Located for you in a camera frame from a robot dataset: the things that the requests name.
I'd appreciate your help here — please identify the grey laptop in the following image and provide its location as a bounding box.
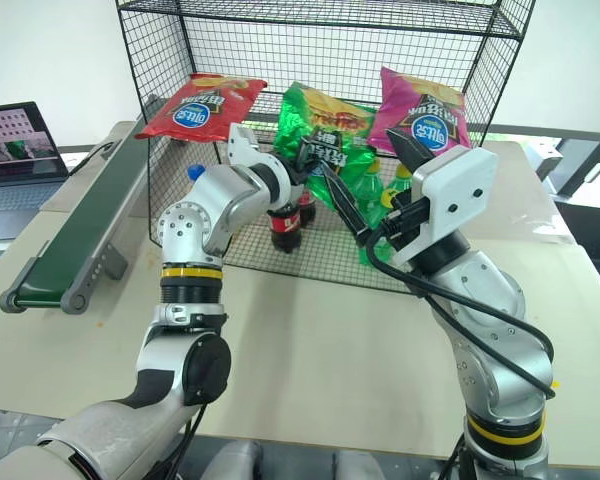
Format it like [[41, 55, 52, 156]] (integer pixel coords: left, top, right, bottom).
[[0, 101, 71, 242]]

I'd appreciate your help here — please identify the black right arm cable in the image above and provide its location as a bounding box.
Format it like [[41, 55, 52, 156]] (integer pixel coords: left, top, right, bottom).
[[361, 197, 557, 401]]

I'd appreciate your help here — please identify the green chip bag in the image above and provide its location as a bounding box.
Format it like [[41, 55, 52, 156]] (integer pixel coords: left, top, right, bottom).
[[271, 81, 382, 214]]

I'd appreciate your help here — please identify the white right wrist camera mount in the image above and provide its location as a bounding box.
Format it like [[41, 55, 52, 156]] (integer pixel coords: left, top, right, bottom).
[[393, 145, 500, 264]]

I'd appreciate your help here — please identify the black desk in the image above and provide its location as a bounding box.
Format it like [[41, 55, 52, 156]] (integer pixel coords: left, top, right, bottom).
[[549, 136, 600, 282]]

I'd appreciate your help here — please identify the thin black conveyor cable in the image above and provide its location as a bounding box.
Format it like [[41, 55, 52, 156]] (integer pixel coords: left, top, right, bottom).
[[67, 140, 117, 177]]

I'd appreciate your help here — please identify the bottle with blue cap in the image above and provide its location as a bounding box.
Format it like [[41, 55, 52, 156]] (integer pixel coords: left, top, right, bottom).
[[186, 163, 211, 194]]

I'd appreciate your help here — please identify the grey rounded shape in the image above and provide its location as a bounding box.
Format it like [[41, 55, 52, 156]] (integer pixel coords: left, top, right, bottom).
[[333, 448, 382, 480], [213, 439, 262, 480]]

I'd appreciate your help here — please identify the black wire mesh rack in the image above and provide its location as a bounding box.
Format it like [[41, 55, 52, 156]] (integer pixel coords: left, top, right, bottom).
[[114, 0, 537, 297]]

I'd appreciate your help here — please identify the red chip bag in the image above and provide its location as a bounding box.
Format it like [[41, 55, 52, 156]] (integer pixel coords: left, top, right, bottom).
[[133, 72, 269, 144]]

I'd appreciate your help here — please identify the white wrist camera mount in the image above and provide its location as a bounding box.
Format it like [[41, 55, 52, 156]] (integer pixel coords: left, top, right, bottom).
[[393, 145, 500, 264], [227, 123, 282, 170]]

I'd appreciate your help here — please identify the cola bottle with red label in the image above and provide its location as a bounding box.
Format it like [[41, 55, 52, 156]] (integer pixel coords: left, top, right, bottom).
[[266, 198, 302, 255], [298, 191, 318, 227]]

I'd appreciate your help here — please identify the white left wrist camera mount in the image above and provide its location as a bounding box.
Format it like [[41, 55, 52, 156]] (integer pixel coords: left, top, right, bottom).
[[227, 123, 282, 170]]

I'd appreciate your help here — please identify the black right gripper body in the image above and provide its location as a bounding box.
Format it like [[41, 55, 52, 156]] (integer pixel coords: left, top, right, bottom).
[[374, 194, 432, 252]]

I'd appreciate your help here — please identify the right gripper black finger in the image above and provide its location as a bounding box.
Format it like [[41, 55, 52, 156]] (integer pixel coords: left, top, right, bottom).
[[385, 127, 435, 175], [322, 167, 371, 248]]

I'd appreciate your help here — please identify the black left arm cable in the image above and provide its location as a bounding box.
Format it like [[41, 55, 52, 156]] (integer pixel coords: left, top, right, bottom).
[[176, 399, 207, 480]]

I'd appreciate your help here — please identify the green conveyor belt grey frame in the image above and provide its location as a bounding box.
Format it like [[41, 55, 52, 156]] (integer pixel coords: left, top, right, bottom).
[[0, 93, 162, 316]]

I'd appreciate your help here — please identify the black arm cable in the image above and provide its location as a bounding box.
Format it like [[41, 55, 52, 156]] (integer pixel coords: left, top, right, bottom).
[[361, 197, 557, 401], [176, 399, 207, 480]]

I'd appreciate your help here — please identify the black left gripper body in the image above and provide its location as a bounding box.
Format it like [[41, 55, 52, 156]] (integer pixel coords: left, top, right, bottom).
[[283, 157, 314, 188]]

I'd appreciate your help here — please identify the green soda bottle yellow cap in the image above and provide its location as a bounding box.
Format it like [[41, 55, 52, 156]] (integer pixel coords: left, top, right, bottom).
[[379, 163, 417, 221], [350, 158, 397, 267]]

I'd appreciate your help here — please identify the magenta chip bag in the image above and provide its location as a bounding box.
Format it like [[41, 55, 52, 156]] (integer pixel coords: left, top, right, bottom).
[[367, 65, 474, 160]]

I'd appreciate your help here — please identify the grey box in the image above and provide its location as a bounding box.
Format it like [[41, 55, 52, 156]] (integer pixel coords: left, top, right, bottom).
[[533, 141, 564, 182]]

